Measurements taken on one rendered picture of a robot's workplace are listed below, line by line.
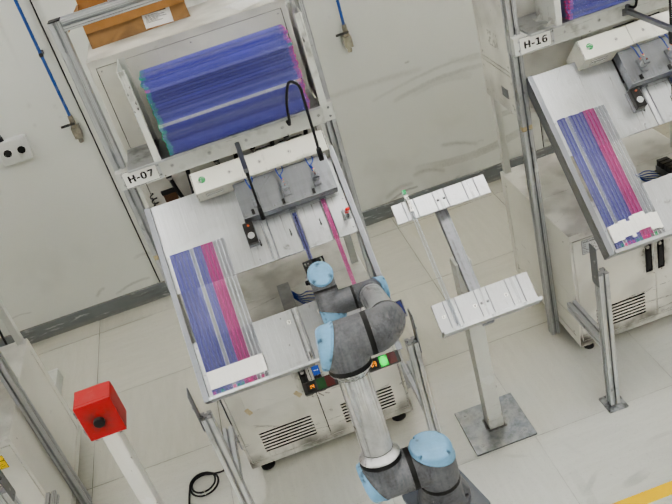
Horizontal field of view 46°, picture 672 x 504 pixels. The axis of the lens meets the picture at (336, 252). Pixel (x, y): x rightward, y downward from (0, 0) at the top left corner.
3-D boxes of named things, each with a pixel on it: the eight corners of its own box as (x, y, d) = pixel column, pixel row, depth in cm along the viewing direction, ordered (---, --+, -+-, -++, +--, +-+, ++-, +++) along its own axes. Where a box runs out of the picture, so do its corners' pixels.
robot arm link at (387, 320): (409, 302, 197) (379, 265, 245) (367, 316, 196) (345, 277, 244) (422, 345, 199) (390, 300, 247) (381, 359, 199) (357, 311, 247)
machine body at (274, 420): (416, 420, 330) (383, 304, 298) (256, 480, 325) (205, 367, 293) (374, 333, 385) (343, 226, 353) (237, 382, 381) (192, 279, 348)
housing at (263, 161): (331, 163, 289) (329, 148, 275) (202, 207, 286) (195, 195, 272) (323, 144, 291) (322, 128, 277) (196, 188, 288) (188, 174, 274)
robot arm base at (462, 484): (482, 502, 221) (476, 478, 216) (437, 530, 217) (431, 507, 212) (452, 469, 234) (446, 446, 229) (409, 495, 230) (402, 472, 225)
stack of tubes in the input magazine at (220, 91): (312, 107, 269) (290, 31, 255) (168, 156, 266) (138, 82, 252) (305, 96, 280) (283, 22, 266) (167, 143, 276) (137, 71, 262)
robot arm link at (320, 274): (313, 293, 235) (303, 265, 235) (311, 292, 246) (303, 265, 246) (338, 284, 236) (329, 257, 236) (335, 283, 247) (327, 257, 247)
